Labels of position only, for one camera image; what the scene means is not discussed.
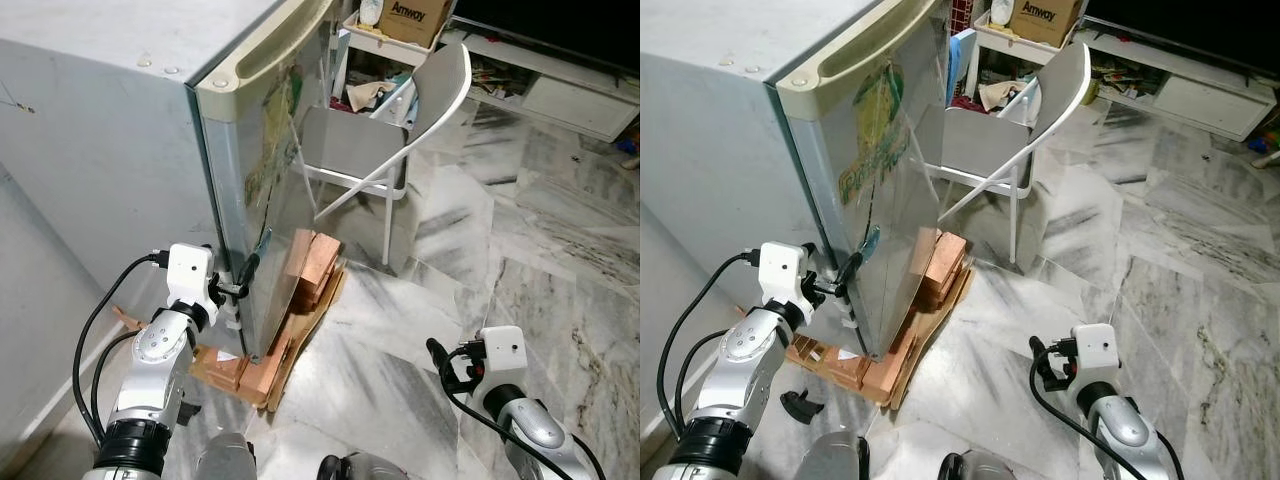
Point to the white fridge cabinet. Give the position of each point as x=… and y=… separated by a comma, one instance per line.
x=110, y=130
x=715, y=140

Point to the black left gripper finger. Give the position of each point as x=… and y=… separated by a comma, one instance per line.
x=860, y=258
x=255, y=262

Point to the red plastic basket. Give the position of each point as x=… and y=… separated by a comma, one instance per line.
x=960, y=15

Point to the grey robot leg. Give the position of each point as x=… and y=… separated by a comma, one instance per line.
x=365, y=468
x=225, y=460
x=830, y=460
x=975, y=468

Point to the grey robot right leg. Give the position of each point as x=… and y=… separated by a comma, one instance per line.
x=975, y=468
x=365, y=468

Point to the white television cabinet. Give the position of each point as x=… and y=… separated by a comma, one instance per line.
x=570, y=100
x=1200, y=100

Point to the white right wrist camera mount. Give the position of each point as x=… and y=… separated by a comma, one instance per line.
x=1095, y=350
x=505, y=352

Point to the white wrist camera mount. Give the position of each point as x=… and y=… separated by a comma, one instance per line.
x=782, y=270
x=505, y=352
x=1095, y=350
x=188, y=272

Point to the grey robot left leg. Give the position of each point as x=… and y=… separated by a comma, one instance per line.
x=225, y=460
x=830, y=460

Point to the red clay brick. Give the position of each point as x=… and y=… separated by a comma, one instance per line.
x=325, y=268
x=830, y=362
x=300, y=262
x=950, y=258
x=940, y=292
x=265, y=375
x=888, y=372
x=220, y=368

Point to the white folding chair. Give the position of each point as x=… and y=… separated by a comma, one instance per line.
x=985, y=140
x=350, y=145

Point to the small black floor object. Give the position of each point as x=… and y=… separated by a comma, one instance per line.
x=800, y=405
x=190, y=413

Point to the white storage rack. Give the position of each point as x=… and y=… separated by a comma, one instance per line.
x=1000, y=42
x=375, y=45

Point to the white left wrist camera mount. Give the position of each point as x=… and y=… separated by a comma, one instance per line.
x=188, y=272
x=782, y=270

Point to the brown Amway cardboard box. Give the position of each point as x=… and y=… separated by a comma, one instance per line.
x=1045, y=20
x=428, y=20

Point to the small blue floor object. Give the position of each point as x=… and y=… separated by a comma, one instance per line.
x=630, y=152
x=1268, y=155

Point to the blue hanging cloth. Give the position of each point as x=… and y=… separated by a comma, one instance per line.
x=960, y=65

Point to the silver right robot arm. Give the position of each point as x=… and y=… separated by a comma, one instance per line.
x=530, y=425
x=1120, y=425

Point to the black television screen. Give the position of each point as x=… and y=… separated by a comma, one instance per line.
x=560, y=25
x=1190, y=30

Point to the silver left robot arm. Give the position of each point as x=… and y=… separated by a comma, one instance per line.
x=735, y=375
x=150, y=380

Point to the silver fridge door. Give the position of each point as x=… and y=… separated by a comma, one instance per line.
x=265, y=170
x=890, y=190

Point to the white plastic bottle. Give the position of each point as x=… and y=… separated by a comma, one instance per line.
x=371, y=12
x=1000, y=11

